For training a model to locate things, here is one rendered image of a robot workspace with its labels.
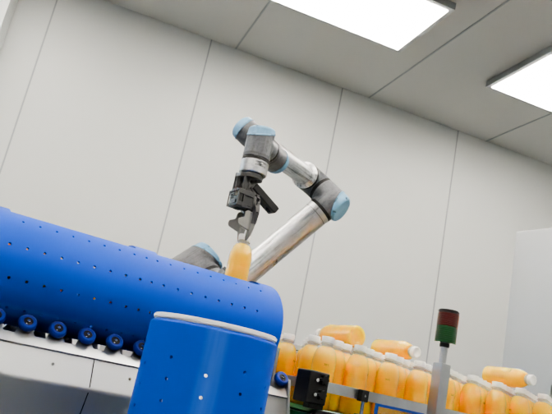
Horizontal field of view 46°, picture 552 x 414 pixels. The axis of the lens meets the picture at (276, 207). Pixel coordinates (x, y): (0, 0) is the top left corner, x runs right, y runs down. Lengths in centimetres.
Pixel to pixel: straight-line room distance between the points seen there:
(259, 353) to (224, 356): 8
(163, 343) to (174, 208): 348
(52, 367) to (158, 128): 339
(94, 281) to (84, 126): 320
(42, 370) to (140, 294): 30
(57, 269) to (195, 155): 332
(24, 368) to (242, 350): 59
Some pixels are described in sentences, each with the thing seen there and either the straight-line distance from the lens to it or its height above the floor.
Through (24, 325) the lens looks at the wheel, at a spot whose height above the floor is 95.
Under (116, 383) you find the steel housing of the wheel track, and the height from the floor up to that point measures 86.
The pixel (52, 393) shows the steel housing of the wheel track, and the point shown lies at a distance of 173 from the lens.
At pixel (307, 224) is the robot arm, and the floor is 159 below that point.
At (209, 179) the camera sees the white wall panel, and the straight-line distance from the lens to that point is 493.
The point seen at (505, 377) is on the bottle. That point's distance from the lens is 272.
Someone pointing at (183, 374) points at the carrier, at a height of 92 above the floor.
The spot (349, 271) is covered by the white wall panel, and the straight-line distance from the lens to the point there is 522.
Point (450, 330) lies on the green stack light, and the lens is 205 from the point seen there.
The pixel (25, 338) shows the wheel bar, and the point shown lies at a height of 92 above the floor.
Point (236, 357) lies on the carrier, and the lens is 135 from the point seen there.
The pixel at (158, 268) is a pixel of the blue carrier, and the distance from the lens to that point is 182.
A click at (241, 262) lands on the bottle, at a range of 202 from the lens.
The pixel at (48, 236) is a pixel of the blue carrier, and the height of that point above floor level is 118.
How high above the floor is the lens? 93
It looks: 15 degrees up
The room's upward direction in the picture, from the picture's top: 12 degrees clockwise
